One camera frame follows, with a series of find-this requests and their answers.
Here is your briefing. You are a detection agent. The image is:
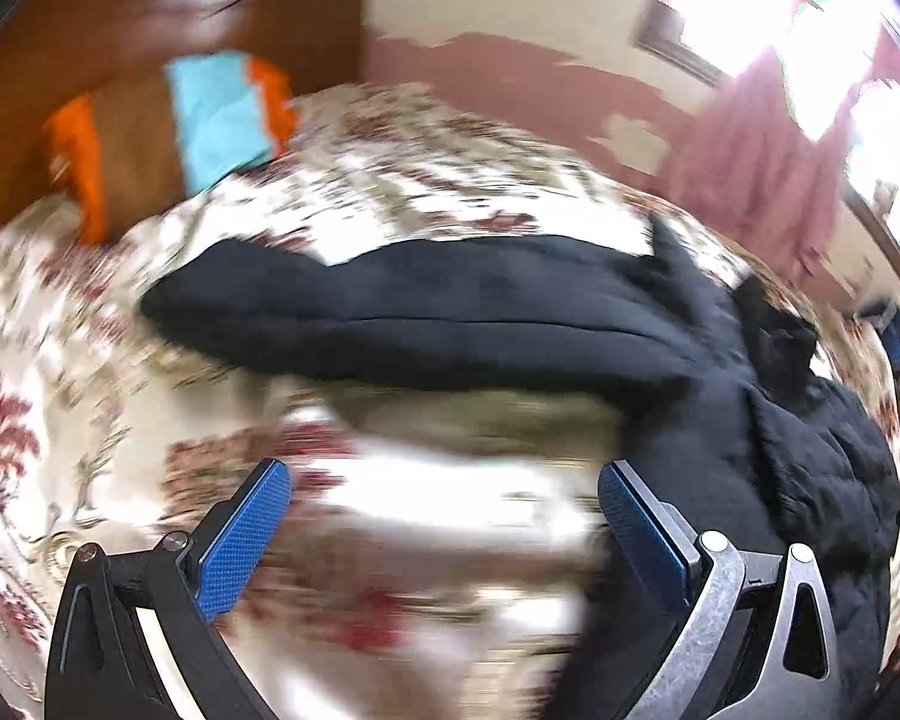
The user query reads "orange brown blue pillow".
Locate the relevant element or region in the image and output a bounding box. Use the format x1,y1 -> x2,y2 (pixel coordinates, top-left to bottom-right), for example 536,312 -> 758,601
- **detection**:
43,50 -> 297,245

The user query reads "floral bed cover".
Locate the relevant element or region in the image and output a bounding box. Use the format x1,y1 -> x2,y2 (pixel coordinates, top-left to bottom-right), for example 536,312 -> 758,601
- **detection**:
0,81 -> 900,720

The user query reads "pink window curtain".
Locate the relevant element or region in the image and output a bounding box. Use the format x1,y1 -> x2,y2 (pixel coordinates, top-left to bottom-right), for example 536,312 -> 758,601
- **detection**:
658,0 -> 900,286

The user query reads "brown wooden headboard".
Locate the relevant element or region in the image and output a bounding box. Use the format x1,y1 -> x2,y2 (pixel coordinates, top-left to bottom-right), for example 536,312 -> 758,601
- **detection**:
0,0 -> 364,226

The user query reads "blue chair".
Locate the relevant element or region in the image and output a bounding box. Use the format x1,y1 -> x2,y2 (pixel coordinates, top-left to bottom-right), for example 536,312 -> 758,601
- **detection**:
857,299 -> 900,371

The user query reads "brown framed window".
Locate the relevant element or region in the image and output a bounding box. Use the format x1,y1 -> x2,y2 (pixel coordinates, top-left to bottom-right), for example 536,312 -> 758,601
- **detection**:
637,0 -> 900,305

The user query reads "black padded winter coat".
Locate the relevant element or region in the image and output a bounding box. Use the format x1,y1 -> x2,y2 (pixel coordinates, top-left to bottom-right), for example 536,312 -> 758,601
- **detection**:
141,220 -> 900,718

